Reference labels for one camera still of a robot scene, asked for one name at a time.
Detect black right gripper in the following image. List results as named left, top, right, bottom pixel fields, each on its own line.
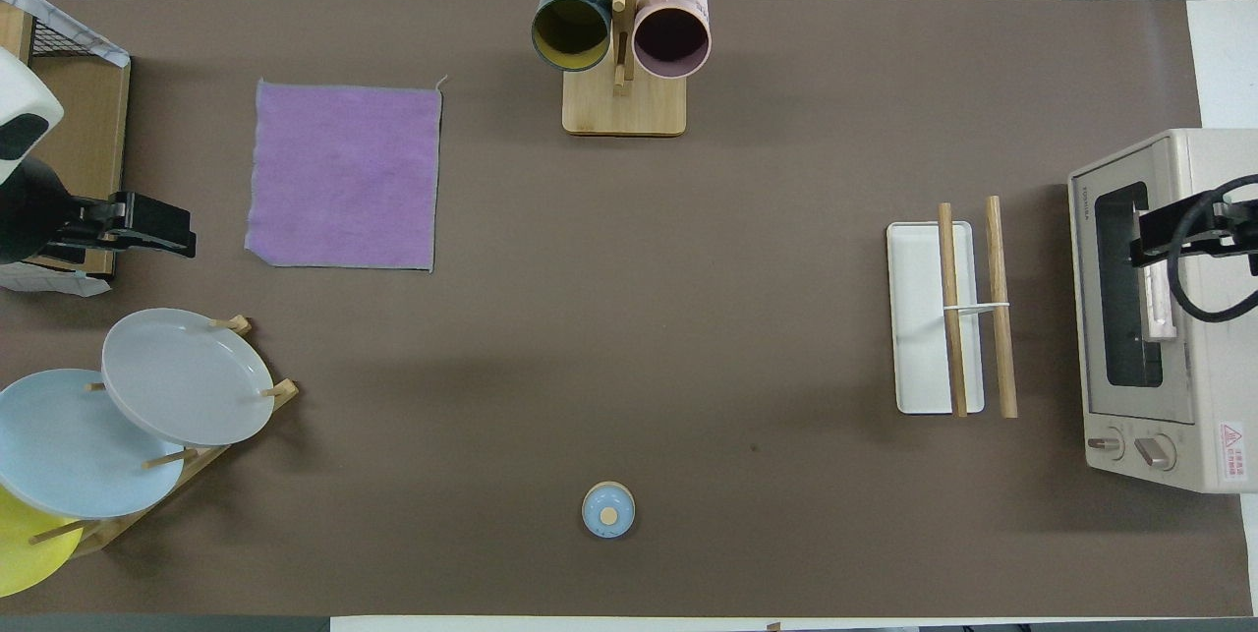
left=1129, top=201, right=1258, bottom=275

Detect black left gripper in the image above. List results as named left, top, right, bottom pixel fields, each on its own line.
left=39, top=192, right=197, bottom=264

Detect purple towel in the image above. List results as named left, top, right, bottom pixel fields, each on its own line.
left=245, top=77, right=446, bottom=272

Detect wooden plate rack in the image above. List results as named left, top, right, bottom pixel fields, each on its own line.
left=29, top=316, right=300, bottom=559

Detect white towel rack wooden bars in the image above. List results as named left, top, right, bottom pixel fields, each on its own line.
left=886, top=197, right=1019, bottom=420

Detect wooden shelf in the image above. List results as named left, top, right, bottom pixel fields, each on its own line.
left=0, top=1, right=132, bottom=281

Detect beige toaster oven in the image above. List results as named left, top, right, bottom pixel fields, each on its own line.
left=1067, top=128, right=1258, bottom=494

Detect grey plate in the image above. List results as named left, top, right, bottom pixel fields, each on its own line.
left=101, top=308, right=275, bottom=447

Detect light blue plate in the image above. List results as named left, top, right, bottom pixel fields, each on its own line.
left=0, top=369, right=185, bottom=520

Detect yellow plate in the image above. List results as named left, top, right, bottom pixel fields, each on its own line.
left=0, top=485, right=86, bottom=600

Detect dark teal mug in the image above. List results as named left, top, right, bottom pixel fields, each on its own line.
left=531, top=0, right=615, bottom=73

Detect wooden mug tree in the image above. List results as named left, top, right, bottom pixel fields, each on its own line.
left=528, top=0, right=720, bottom=138

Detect brown table mat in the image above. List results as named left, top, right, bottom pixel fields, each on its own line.
left=0, top=0, right=1251, bottom=618

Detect blue service bell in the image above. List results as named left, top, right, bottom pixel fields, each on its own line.
left=582, top=481, right=636, bottom=540

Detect pink mug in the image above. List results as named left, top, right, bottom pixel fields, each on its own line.
left=632, top=0, right=712, bottom=81

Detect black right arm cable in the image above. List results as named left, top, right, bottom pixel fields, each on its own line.
left=1165, top=174, right=1258, bottom=323

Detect black wire basket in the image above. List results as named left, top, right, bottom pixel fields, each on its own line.
left=20, top=13, right=129, bottom=69

